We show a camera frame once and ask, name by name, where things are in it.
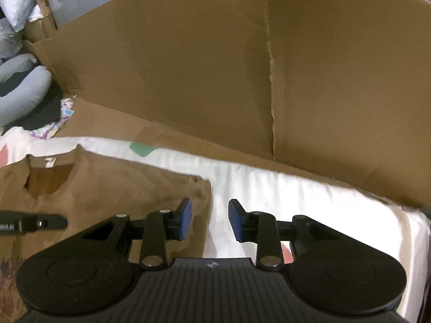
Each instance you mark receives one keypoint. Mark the brown t-shirt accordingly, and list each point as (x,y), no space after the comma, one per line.
(87,188)

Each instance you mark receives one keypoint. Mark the brown cardboard panel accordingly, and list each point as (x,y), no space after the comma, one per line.
(334,90)

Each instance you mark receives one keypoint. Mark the black cloth under pillow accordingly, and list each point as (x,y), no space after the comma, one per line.
(48,111)

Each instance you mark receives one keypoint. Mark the light blue neck pillow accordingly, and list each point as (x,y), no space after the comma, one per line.
(24,84)

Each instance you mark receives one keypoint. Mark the white patterned bed sheet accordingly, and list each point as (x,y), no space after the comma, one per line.
(397,230)

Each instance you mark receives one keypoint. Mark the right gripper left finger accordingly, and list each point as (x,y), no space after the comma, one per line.
(117,234)

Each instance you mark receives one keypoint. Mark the colourful patterned cloth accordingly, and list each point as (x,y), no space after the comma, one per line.
(48,128)

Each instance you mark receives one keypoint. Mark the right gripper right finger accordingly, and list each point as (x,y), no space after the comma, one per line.
(268,233)

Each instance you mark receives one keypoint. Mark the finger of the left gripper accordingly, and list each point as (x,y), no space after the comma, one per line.
(12,222)

